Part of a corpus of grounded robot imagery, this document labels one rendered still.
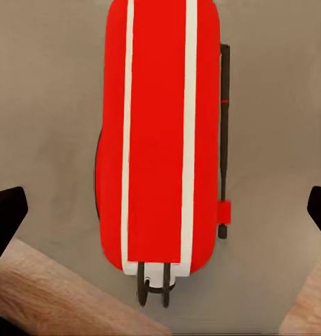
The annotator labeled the radio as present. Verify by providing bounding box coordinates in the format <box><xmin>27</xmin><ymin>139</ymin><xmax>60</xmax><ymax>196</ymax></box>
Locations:
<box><xmin>95</xmin><ymin>0</ymin><xmax>231</xmax><ymax>307</ymax></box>

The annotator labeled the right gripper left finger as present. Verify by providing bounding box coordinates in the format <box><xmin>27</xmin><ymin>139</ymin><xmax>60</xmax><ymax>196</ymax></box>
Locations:
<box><xmin>0</xmin><ymin>186</ymin><xmax>28</xmax><ymax>257</ymax></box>

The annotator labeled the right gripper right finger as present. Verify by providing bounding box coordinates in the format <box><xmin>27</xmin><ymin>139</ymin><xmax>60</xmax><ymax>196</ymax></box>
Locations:
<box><xmin>307</xmin><ymin>186</ymin><xmax>321</xmax><ymax>231</ymax></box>

